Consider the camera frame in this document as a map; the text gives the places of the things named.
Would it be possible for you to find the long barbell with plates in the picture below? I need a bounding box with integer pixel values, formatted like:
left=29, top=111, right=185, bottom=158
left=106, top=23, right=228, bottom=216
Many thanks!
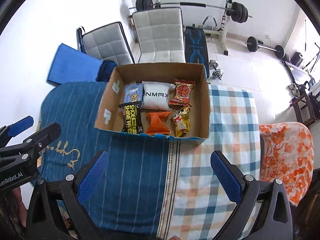
left=129, top=0, right=252, bottom=23

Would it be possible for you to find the small black speaker box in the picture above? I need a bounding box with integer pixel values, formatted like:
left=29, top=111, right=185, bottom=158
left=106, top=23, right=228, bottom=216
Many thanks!
left=291, top=51, right=303, bottom=67

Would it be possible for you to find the red floral snack bag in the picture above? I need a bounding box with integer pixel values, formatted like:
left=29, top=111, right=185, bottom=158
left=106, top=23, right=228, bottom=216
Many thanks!
left=169, top=79, right=195, bottom=106

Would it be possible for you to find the person left hand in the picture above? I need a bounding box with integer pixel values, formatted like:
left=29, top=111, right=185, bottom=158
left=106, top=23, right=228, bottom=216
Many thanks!
left=1, top=187, right=27, bottom=239

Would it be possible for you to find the left white quilted chair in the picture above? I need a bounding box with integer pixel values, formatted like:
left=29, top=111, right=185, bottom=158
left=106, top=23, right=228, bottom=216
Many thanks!
left=76, top=22, right=135, bottom=65

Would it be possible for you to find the blue foam mat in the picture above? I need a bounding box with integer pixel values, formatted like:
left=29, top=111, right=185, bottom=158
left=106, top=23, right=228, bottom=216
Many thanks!
left=47, top=43, right=103, bottom=85

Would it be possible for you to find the open cardboard box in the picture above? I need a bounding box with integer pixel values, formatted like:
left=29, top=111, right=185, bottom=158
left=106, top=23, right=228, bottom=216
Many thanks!
left=94, top=63, right=210, bottom=140

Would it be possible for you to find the white weight bench rack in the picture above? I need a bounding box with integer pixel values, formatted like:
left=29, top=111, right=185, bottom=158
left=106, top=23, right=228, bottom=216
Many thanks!
left=151, top=0, right=238, bottom=56

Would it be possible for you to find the white ONMAX soft pack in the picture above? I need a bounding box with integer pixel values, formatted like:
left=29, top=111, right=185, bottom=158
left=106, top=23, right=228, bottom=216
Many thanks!
left=142, top=81, right=175, bottom=111

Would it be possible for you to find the black blue bench pad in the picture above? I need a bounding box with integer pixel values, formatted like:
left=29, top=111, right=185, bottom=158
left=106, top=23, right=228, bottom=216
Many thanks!
left=184, top=27, right=210, bottom=77

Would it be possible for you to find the orange snack bag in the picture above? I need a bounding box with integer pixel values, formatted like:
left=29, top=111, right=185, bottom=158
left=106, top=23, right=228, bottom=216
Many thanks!
left=145, top=111, right=171, bottom=135

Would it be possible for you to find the white quilted chair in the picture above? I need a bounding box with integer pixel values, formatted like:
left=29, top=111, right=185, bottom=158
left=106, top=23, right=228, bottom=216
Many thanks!
left=76, top=22, right=135, bottom=65
left=132, top=7, right=185, bottom=63

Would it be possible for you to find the yellow panda snack bag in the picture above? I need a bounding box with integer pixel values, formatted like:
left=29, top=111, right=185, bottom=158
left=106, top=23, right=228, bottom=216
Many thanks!
left=171, top=104, right=191, bottom=137

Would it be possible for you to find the blue striped bed sheet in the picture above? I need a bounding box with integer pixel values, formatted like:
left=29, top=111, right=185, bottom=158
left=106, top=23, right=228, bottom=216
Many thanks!
left=40, top=82, right=260, bottom=239

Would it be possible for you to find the chrome dumbbell pair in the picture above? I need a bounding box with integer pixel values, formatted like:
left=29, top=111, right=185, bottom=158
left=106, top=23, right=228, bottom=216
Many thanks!
left=209, top=60, right=223, bottom=80

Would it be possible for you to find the right white quilted chair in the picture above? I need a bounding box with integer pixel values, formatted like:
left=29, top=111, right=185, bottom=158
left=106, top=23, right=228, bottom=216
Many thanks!
left=132, top=7, right=185, bottom=63

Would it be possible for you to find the light blue cartoon pouch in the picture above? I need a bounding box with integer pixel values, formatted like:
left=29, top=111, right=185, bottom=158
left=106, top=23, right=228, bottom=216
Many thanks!
left=123, top=83, right=143, bottom=103

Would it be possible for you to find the black shoe shine wipes pack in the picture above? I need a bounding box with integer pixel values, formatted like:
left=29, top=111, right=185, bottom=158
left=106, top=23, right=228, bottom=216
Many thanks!
left=119, top=101, right=143, bottom=134

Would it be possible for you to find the dark wooden chair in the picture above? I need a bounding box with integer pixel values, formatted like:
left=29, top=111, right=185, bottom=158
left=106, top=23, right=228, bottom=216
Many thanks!
left=288, top=81, right=319, bottom=127

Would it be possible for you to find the short barbell on floor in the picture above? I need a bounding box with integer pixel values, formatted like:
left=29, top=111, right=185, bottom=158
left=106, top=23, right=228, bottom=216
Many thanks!
left=246, top=36, right=285, bottom=60

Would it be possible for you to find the orange white floral cloth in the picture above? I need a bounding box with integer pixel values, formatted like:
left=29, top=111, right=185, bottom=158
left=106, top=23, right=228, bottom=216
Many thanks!
left=259, top=122, right=314, bottom=206

